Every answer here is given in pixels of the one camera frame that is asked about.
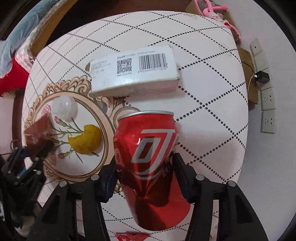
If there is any red crushed soda can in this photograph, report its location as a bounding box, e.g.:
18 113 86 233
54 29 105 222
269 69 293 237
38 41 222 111
113 110 190 231

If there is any red foil wrapper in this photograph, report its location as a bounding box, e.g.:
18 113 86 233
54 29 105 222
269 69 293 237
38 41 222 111
115 232 151 241

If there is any white barcode cardboard box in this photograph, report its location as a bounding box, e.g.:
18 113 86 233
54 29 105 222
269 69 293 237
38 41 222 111
89 45 180 97

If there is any dark red snack packet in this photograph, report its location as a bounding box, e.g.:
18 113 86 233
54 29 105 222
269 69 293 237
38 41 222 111
24 114 54 159

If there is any white checkered tablecloth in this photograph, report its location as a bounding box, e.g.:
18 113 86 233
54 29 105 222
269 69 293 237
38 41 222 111
21 10 250 241

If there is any clear plastic dome lid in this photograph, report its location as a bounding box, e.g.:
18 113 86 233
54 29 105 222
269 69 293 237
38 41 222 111
51 95 78 121

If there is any red blanket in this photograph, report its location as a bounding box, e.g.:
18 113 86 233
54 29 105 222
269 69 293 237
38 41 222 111
1 57 29 97

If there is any brown cardboard box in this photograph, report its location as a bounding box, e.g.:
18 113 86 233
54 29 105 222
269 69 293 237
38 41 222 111
186 1 258 106

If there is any black power adapter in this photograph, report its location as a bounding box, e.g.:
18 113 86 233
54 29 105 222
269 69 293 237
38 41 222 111
254 71 270 84

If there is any light blue duvet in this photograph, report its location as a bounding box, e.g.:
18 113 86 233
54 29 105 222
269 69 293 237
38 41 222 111
1 0 58 78

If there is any pink panther plush toy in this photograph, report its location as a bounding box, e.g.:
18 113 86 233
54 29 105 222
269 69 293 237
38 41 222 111
194 0 242 43

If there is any white wall socket strip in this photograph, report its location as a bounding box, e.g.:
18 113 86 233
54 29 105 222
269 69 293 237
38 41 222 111
250 38 277 133

